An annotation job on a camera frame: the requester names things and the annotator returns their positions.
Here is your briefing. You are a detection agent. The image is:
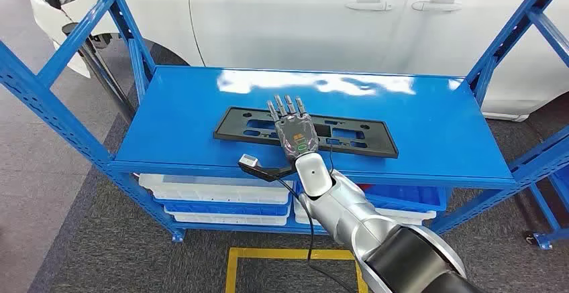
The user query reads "white car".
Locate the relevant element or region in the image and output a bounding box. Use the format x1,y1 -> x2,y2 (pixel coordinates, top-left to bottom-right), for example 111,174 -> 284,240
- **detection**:
28,0 -> 569,123

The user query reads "blue plastic tray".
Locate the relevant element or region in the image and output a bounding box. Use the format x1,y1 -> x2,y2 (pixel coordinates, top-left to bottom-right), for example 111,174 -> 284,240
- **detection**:
155,200 -> 292,217

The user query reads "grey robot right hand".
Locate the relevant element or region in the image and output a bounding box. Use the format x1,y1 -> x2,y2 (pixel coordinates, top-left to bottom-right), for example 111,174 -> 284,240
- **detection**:
266,95 -> 319,163

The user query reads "black plastic plate bracket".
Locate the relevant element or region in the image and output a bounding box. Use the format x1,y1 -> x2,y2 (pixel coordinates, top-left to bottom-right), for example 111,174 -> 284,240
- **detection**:
213,106 -> 400,159

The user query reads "blue plastic bin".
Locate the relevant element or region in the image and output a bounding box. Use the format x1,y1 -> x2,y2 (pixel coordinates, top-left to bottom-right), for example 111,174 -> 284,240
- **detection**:
359,183 -> 448,213

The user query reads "black cable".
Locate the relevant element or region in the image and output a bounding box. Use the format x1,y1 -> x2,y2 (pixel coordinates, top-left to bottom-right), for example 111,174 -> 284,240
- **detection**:
276,177 -> 356,293

